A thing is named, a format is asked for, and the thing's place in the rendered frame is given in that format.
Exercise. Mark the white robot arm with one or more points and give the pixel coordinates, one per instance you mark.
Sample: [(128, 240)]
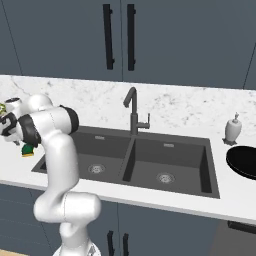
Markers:
[(60, 160)]

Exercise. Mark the black pan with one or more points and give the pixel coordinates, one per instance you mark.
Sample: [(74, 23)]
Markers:
[(243, 160)]

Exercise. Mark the grey wall cupboard door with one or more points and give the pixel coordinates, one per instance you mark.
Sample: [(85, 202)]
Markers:
[(63, 36), (8, 36), (252, 78), (190, 40)]

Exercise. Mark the green yellow sponge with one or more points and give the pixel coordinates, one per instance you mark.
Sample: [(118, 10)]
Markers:
[(28, 151)]

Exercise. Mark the white soap dispenser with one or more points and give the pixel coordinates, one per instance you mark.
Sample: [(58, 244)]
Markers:
[(232, 130)]

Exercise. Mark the dark grey tap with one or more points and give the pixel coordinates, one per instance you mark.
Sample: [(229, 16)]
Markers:
[(134, 120)]

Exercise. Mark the grey drawer stack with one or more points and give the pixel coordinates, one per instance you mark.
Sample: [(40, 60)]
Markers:
[(16, 213)]

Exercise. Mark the dark grey dishwasher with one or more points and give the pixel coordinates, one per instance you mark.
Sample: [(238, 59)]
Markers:
[(230, 243)]

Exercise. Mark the grey base cupboard door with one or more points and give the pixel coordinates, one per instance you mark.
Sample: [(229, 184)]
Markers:
[(108, 216), (166, 233)]

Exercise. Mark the yellow green object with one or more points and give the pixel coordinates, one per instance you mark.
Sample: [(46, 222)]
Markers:
[(2, 108)]

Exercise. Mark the dark grey double sink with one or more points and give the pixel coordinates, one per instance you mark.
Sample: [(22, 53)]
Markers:
[(150, 160)]

